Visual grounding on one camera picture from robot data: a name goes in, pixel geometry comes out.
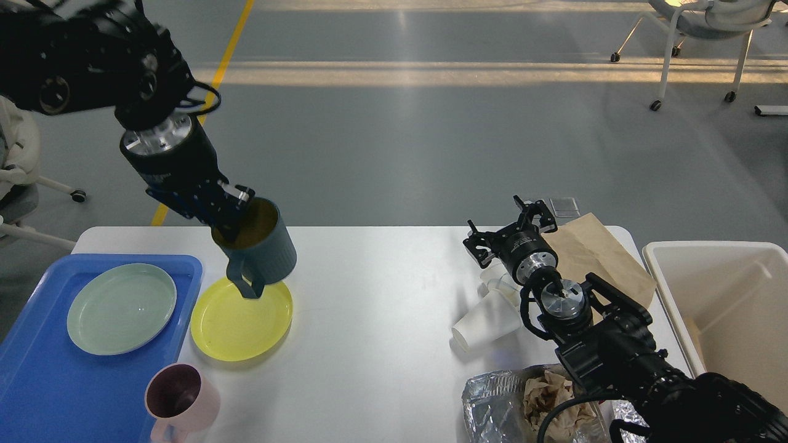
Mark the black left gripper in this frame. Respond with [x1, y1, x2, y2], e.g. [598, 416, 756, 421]
[120, 113, 255, 243]

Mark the pink mug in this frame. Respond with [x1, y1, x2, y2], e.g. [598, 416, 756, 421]
[144, 364, 220, 442]

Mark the white office chair left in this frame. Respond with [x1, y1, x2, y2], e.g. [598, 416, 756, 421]
[1, 97, 87, 252]

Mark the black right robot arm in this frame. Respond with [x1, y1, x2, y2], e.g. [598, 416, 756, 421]
[462, 196, 787, 442]

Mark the clear plastic cup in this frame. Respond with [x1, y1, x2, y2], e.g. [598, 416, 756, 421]
[480, 260, 521, 308]

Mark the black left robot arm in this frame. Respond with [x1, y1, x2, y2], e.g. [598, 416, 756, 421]
[2, 1, 254, 242]

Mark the yellow plate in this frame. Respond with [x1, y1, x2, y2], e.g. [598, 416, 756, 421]
[189, 277, 294, 362]

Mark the brown paper bag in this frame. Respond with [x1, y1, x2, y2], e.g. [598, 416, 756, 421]
[542, 214, 656, 308]

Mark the blue plastic tray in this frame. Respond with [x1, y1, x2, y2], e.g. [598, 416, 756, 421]
[1, 254, 203, 442]

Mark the white plastic bin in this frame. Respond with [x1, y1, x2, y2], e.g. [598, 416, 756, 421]
[643, 241, 787, 410]

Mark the dark teal mug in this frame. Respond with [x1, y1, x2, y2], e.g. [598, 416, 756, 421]
[211, 197, 297, 299]

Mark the pale green plate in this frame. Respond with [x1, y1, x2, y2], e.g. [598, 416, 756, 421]
[66, 263, 177, 356]

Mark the crumpled brown paper napkin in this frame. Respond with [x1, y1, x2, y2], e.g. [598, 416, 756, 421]
[523, 370, 597, 442]

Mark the white paper cup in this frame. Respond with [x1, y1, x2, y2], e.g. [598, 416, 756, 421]
[451, 289, 523, 353]

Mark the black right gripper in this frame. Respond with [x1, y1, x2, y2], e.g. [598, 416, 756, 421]
[462, 196, 558, 284]

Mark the small clear plastic lid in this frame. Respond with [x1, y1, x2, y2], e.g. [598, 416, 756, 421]
[549, 198, 582, 218]

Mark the white office chair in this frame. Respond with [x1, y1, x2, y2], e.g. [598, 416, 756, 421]
[1, 97, 87, 252]
[609, 1, 776, 112]

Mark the white office chair right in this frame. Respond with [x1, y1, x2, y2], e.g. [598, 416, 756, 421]
[609, 1, 776, 112]

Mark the aluminium foil sheet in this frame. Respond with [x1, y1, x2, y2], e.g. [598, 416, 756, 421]
[461, 364, 646, 442]

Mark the white bar on floor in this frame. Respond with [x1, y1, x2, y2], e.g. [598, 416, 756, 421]
[754, 105, 788, 117]

